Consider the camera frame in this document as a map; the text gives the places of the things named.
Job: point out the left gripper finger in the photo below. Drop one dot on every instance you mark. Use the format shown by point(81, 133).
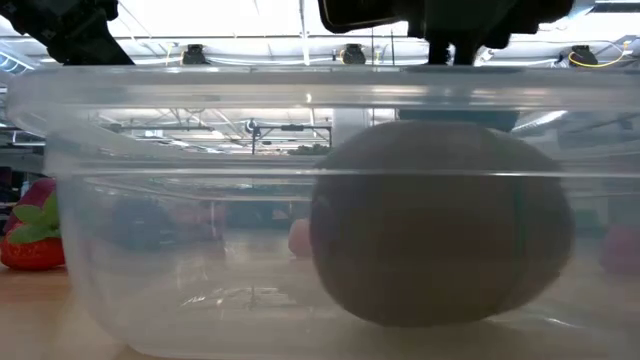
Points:
point(92, 52)

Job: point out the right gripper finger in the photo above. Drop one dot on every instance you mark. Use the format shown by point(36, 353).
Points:
point(457, 119)

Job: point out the brown kiwi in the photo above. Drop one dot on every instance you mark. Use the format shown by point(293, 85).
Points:
point(440, 240)

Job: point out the red strawberry with leaves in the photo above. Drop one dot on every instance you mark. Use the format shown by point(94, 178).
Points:
point(30, 255)

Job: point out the black overhead fixture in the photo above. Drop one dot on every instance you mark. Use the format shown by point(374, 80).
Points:
point(353, 55)
point(581, 56)
point(195, 55)

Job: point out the small pink fruit piece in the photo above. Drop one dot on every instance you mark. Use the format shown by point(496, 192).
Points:
point(300, 239)

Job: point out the clear plastic container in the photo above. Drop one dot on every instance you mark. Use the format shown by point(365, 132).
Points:
point(200, 300)

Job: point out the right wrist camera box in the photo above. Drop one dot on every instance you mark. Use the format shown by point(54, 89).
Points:
point(360, 15)

